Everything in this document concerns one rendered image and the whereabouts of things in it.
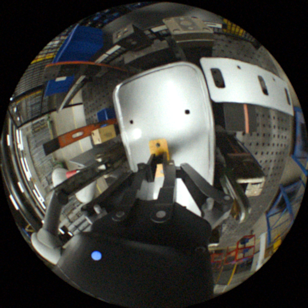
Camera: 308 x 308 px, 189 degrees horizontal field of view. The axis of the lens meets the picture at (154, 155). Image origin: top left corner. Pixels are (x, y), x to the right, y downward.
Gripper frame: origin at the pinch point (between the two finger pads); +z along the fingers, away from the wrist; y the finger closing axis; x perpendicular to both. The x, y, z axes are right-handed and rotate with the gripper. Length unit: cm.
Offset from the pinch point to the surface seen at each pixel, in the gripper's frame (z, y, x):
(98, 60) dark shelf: 4.1, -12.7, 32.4
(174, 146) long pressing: 3.9, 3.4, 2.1
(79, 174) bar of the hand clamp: -2.7, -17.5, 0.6
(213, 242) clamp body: -0.1, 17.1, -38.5
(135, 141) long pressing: 6.9, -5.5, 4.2
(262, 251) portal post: -39, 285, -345
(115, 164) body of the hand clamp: 7.5, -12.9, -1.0
